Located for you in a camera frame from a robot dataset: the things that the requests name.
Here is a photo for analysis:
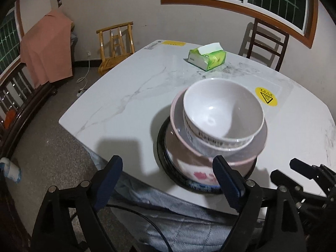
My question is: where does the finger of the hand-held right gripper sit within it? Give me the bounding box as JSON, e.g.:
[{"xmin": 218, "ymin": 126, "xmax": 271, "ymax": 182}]
[
  {"xmin": 270, "ymin": 169, "xmax": 310, "ymax": 205},
  {"xmin": 289, "ymin": 158, "xmax": 327, "ymax": 181}
]

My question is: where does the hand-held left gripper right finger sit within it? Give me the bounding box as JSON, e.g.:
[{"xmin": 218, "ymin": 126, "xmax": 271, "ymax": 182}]
[{"xmin": 213, "ymin": 155, "xmax": 307, "ymax": 252}]

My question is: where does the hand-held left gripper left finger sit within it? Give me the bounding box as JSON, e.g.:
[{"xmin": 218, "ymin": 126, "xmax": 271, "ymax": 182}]
[{"xmin": 31, "ymin": 155, "xmax": 124, "ymax": 252}]

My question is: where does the white ribbed bowl orange base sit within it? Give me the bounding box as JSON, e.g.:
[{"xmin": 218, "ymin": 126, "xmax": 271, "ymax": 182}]
[{"xmin": 184, "ymin": 121, "xmax": 255, "ymax": 151}]

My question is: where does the blue floral green plate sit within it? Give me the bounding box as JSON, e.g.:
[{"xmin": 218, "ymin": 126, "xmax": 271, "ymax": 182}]
[
  {"xmin": 157, "ymin": 115, "xmax": 259, "ymax": 195},
  {"xmin": 160, "ymin": 119, "xmax": 255, "ymax": 191}
]

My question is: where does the large pink bowl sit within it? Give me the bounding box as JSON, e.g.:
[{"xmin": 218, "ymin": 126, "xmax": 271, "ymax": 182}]
[{"xmin": 170, "ymin": 88, "xmax": 269, "ymax": 167}]

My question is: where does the white ribbed bowl blue base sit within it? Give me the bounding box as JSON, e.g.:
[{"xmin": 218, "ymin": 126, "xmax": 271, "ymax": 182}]
[{"xmin": 183, "ymin": 78, "xmax": 265, "ymax": 143}]

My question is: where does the grey quilted blanket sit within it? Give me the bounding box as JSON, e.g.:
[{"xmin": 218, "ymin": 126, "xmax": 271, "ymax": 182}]
[{"xmin": 91, "ymin": 150, "xmax": 265, "ymax": 252}]

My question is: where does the round yellow warning sticker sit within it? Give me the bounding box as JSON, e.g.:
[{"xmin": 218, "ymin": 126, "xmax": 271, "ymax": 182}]
[{"xmin": 255, "ymin": 86, "xmax": 276, "ymax": 107}]

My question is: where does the white blue cloth roll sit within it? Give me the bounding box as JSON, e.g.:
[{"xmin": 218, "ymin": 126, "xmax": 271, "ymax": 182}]
[{"xmin": 0, "ymin": 157, "xmax": 21, "ymax": 184}]

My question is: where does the dark wooden bench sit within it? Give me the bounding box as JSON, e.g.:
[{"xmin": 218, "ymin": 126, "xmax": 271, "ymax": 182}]
[{"xmin": 0, "ymin": 63, "xmax": 57, "ymax": 160}]

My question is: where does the orange cloth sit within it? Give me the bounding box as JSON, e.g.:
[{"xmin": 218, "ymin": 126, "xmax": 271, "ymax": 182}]
[{"xmin": 5, "ymin": 110, "xmax": 15, "ymax": 130}]

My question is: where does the bamboo chair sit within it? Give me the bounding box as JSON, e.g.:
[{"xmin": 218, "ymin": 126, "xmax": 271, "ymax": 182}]
[{"xmin": 96, "ymin": 21, "xmax": 135, "ymax": 75}]

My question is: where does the green tissue pack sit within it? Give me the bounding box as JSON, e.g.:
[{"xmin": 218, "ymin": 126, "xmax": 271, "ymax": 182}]
[{"xmin": 188, "ymin": 42, "xmax": 227, "ymax": 72}]

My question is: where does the pink cloth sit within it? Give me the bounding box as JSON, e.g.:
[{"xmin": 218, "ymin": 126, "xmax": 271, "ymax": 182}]
[{"xmin": 20, "ymin": 10, "xmax": 74, "ymax": 88}]

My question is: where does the dark wooden slatted chair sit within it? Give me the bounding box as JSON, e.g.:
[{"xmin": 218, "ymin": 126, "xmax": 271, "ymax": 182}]
[{"xmin": 246, "ymin": 18, "xmax": 290, "ymax": 72}]

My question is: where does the side window with grille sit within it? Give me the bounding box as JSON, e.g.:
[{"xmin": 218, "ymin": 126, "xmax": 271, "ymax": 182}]
[{"xmin": 0, "ymin": 5, "xmax": 23, "ymax": 76}]

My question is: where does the black cable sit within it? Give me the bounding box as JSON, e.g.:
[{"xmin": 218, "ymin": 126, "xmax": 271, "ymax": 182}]
[{"xmin": 109, "ymin": 204, "xmax": 171, "ymax": 252}]

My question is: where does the white power cable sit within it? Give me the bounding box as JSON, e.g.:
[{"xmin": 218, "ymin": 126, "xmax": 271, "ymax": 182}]
[{"xmin": 76, "ymin": 56, "xmax": 91, "ymax": 96}]

